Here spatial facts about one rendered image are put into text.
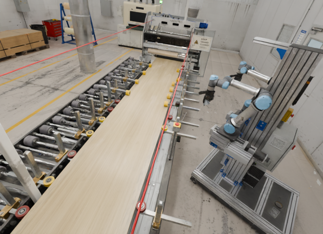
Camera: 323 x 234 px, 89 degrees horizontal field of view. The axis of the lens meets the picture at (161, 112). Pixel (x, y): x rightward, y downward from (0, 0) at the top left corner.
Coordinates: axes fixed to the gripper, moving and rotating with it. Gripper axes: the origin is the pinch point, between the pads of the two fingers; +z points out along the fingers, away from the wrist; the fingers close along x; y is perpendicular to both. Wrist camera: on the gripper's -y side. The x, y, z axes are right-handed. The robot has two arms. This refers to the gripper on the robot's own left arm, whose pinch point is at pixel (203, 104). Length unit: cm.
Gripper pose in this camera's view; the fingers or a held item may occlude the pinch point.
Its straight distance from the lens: 192.1
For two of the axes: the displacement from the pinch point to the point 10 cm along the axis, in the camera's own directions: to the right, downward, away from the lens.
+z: -1.1, 8.1, 5.7
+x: 6.7, -3.7, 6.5
